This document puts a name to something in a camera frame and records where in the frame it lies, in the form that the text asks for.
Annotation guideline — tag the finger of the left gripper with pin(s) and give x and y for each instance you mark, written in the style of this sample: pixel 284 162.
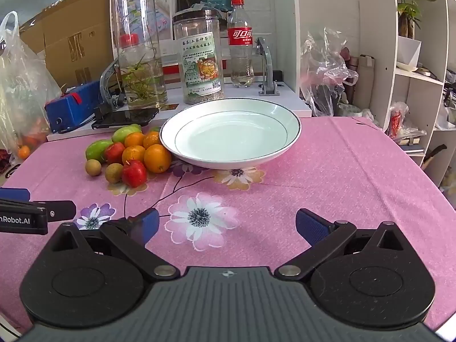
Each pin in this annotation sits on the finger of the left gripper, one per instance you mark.
pixel 17 194

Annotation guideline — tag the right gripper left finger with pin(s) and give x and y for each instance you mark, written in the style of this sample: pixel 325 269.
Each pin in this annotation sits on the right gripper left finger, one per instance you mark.
pixel 128 237

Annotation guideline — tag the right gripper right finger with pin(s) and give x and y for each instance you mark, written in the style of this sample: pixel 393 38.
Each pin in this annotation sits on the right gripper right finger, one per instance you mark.
pixel 327 240

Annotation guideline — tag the red apple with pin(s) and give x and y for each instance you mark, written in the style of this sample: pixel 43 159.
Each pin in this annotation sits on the red apple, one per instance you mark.
pixel 134 173
pixel 113 153

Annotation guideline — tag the brown longan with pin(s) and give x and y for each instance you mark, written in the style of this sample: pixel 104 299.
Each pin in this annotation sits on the brown longan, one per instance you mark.
pixel 113 173
pixel 93 167

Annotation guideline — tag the large orange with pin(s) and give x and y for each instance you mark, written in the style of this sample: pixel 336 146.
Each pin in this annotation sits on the large orange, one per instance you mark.
pixel 157 159

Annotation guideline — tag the small front tangerine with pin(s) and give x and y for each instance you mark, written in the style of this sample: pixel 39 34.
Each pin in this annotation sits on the small front tangerine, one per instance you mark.
pixel 133 153

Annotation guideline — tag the small tangerine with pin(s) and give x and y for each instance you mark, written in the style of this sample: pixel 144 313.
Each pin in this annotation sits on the small tangerine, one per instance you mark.
pixel 134 139
pixel 151 138
pixel 133 153

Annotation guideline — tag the large green fruit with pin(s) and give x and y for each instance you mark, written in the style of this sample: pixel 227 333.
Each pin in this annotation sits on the large green fruit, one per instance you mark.
pixel 95 151
pixel 120 134

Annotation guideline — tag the small back tangerine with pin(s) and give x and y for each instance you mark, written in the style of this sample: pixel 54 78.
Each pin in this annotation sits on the small back tangerine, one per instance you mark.
pixel 151 138

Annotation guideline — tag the large green fruit back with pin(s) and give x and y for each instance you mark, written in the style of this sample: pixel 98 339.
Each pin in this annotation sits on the large green fruit back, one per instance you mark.
pixel 120 134

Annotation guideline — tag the pink floral tablecloth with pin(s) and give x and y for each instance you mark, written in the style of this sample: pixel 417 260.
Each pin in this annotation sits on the pink floral tablecloth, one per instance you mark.
pixel 227 232

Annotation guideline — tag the blue power box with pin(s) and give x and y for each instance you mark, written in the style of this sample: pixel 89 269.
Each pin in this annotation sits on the blue power box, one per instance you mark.
pixel 73 108

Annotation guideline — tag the white plastic bag left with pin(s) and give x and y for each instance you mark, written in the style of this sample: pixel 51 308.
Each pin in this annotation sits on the white plastic bag left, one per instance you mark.
pixel 26 88

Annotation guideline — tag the black smartphone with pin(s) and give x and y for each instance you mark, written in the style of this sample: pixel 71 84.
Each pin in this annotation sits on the black smartphone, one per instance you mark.
pixel 119 118

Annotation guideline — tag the small gold card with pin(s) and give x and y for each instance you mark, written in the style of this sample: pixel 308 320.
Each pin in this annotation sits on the small gold card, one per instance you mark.
pixel 168 106

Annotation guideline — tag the white ceramic plate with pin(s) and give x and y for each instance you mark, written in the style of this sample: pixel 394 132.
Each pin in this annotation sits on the white ceramic plate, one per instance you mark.
pixel 231 133

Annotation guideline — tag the cardboard box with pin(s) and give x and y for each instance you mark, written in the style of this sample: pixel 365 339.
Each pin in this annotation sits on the cardboard box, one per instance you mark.
pixel 74 37

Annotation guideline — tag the clear plastic bag right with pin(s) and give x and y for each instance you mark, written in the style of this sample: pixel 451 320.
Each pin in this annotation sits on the clear plastic bag right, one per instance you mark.
pixel 324 73

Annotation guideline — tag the small bottle red cap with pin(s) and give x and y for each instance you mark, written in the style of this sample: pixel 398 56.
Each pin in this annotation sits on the small bottle red cap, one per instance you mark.
pixel 128 53

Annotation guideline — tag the glass vase with plant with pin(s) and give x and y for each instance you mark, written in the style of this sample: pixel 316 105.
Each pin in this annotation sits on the glass vase with plant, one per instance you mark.
pixel 144 86

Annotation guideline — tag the clear jar with label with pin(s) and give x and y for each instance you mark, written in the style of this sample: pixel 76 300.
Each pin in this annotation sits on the clear jar with label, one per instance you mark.
pixel 198 45

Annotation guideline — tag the cola bottle red label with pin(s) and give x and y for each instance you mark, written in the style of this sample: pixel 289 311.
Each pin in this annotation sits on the cola bottle red label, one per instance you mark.
pixel 240 39

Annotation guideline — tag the white shelf unit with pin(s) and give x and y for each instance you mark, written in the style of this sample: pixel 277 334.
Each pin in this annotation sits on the white shelf unit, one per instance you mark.
pixel 412 71

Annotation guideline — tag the potted green plant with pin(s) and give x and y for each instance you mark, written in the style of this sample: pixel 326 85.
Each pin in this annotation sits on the potted green plant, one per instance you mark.
pixel 408 17

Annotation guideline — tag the left grey metal bracket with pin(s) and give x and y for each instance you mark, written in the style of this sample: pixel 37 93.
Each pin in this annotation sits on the left grey metal bracket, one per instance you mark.
pixel 111 90

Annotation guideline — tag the grey metal bracket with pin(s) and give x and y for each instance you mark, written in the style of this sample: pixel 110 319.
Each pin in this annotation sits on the grey metal bracket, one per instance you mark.
pixel 111 90
pixel 269 86

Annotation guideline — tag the right grey metal bracket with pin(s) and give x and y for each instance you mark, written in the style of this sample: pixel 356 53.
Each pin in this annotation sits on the right grey metal bracket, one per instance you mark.
pixel 269 86

